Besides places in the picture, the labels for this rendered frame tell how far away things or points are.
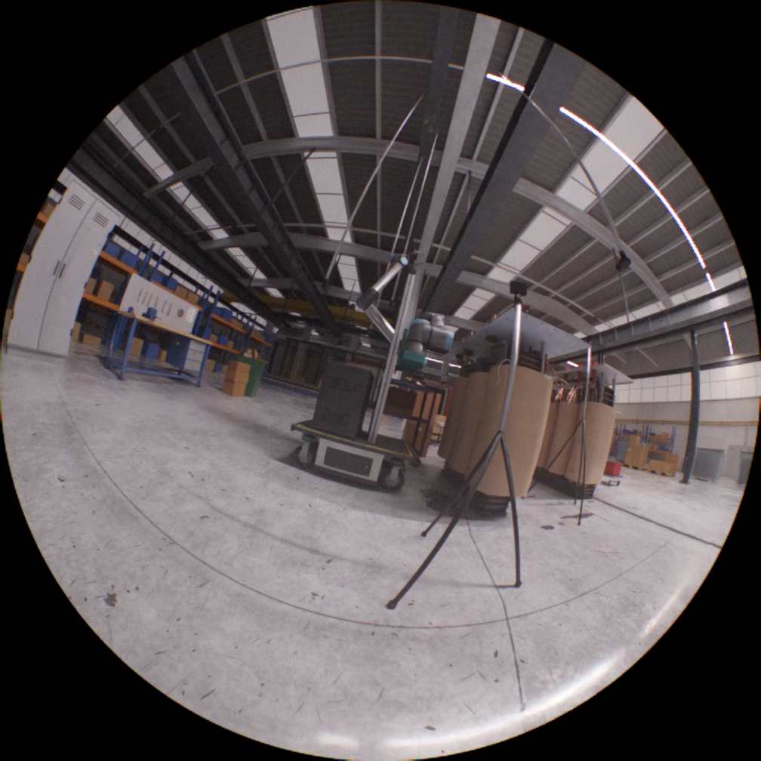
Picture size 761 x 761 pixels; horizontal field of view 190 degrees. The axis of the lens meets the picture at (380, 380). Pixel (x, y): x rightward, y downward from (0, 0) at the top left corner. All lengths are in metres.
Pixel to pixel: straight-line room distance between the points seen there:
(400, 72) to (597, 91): 6.18
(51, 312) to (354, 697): 3.78
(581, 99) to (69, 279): 11.90
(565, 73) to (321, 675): 4.93
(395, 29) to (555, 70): 6.19
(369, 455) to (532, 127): 4.68
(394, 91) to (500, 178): 6.16
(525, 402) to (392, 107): 9.85
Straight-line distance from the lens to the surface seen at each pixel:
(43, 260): 3.65
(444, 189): 9.46
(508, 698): 0.82
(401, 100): 9.93
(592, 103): 10.49
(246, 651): 0.71
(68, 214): 3.75
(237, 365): 4.53
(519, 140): 4.43
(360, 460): 1.61
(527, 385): 1.62
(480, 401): 1.96
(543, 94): 4.26
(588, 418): 3.07
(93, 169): 11.47
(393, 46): 9.67
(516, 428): 1.58
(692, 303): 9.89
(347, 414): 1.65
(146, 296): 4.47
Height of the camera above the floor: 0.66
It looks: 4 degrees up
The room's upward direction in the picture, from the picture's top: 14 degrees clockwise
